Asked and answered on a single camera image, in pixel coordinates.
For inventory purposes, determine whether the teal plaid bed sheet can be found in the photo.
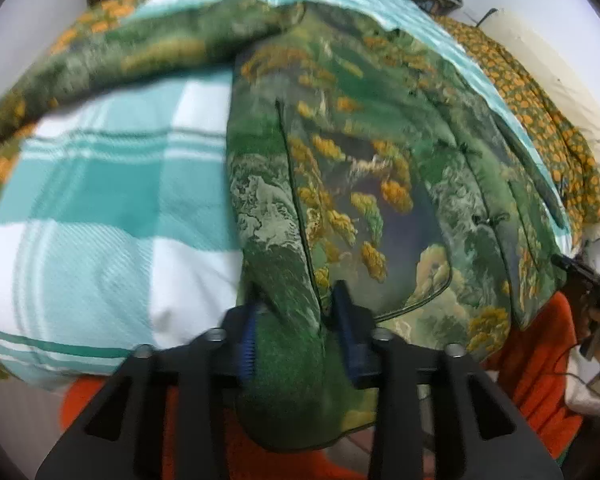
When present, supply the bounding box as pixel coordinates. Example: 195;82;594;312
0;0;577;392

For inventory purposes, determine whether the orange red cloth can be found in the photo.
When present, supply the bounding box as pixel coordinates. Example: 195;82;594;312
60;290;587;480

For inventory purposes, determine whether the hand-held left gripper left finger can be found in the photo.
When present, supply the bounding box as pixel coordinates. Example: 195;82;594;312
35;304;260;480

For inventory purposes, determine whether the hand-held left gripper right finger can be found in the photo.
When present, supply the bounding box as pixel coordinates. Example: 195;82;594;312
331;281;564;480

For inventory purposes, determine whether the orange floral green blanket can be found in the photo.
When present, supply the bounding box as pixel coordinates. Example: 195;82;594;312
472;7;600;241

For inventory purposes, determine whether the green landscape print garment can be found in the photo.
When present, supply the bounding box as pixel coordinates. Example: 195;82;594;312
0;0;574;453

